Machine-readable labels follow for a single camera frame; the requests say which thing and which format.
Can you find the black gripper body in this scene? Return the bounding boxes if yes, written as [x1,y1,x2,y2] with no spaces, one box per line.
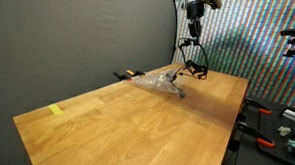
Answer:
[184,1,206,27]

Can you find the black cable with plugs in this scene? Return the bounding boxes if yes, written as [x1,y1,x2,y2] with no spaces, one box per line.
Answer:
[170,35,212,100]

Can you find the clear plastic bag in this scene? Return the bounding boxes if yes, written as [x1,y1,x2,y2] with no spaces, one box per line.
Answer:
[131,67,186,95]

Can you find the black clamp orange tip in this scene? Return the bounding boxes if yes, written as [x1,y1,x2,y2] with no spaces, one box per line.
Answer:
[113,71,133,83]

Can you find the silver aluminium extrusion bar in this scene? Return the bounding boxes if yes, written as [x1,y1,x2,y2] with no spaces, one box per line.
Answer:
[281,108,295,123]

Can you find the small white plastic piece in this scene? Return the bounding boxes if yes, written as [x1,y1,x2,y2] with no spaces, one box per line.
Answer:
[277,125,292,138]

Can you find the grey fabric backdrop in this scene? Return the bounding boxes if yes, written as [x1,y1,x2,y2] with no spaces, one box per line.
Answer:
[0,0,179,165]

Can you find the yellow tape strip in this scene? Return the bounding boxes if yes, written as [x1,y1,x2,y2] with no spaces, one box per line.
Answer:
[47,103,65,117]

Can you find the white backdrop frame pole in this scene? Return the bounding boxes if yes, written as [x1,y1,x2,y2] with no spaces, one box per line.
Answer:
[167,0,188,64]

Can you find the yellowish wrist camera box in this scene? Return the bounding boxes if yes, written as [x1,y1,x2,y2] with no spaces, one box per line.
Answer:
[204,0,223,11]

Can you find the black clamp yellow handle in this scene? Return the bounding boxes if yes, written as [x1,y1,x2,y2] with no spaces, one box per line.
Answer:
[125,69,143,77]

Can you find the black clamp orange handle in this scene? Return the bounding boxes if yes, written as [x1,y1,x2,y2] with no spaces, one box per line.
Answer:
[236,120,277,149]
[244,98,274,116]

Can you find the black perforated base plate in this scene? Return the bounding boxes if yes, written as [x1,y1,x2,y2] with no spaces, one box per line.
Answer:
[240,96,295,165]

